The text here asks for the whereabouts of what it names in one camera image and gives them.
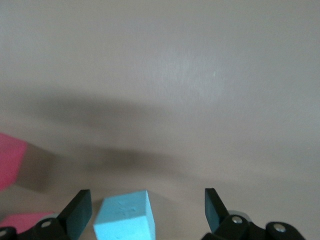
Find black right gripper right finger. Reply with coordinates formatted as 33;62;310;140
202;187;307;240

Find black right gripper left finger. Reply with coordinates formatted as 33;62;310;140
0;189;93;240

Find cyan foam cube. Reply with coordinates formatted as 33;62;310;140
92;189;157;240

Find red foam cube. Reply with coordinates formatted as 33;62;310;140
0;211;56;235
0;132;28;192

